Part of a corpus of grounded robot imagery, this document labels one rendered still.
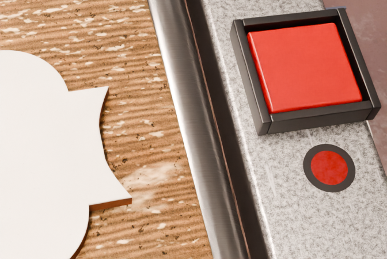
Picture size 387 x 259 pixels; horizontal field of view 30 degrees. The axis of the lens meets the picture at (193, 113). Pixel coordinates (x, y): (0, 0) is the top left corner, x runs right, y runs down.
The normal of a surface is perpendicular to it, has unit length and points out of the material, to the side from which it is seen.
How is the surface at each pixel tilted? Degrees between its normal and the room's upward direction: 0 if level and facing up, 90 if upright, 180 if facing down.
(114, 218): 0
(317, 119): 90
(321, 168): 0
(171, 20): 14
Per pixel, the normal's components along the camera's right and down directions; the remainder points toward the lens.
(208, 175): 0.33, -0.51
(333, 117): 0.20, 0.86
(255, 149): 0.10, -0.49
